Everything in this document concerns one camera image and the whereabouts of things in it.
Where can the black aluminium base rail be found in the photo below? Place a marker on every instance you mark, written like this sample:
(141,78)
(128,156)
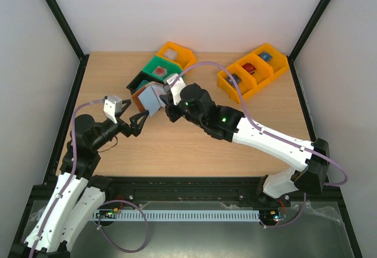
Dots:
(223,189)

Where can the blue card stack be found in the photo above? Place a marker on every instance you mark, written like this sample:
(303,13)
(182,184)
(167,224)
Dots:
(265,56)

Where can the yellow bin middle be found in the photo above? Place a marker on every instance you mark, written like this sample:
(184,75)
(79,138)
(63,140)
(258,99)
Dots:
(263,73)

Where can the black frame post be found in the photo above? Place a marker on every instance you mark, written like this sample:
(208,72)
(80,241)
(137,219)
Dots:
(308,29)
(65,27)

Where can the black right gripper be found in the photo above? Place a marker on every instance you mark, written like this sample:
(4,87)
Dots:
(171,108)

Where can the yellow bin left group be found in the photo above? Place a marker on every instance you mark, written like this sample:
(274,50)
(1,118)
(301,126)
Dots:
(185,58)

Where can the yellow bin far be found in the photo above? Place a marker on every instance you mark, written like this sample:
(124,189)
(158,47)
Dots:
(279,62)

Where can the brown leather card holder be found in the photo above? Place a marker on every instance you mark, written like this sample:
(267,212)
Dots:
(147,97)

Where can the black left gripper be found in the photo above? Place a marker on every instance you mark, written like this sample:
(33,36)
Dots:
(134,128)

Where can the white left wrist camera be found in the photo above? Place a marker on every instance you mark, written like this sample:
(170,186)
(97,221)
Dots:
(112,106)

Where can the black frame post left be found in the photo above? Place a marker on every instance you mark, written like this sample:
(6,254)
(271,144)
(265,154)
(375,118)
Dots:
(65,27)

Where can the grey VIP card stack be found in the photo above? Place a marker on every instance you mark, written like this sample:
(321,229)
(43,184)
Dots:
(234,80)

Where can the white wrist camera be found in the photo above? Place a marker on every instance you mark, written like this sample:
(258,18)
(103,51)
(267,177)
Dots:
(174,87)
(112,106)

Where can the black frame post right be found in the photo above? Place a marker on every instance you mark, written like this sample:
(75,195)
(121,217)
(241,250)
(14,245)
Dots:
(308,29)

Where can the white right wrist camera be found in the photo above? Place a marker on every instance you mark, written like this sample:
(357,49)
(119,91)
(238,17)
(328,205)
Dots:
(174,87)

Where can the black bin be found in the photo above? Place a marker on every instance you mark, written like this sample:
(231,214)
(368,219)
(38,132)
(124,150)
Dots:
(140,80)

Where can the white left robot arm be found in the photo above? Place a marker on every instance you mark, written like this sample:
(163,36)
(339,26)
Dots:
(78,193)

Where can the red white card stack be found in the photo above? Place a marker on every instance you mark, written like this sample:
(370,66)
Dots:
(160,72)

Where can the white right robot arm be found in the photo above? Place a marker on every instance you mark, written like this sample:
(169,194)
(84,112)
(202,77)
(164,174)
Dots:
(307,169)

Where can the yellow bin near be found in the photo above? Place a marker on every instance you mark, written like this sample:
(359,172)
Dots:
(246,82)

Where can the white slotted cable duct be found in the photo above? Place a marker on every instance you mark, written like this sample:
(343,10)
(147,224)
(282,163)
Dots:
(180,215)

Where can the green bin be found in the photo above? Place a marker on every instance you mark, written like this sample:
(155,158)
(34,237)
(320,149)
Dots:
(170,66)

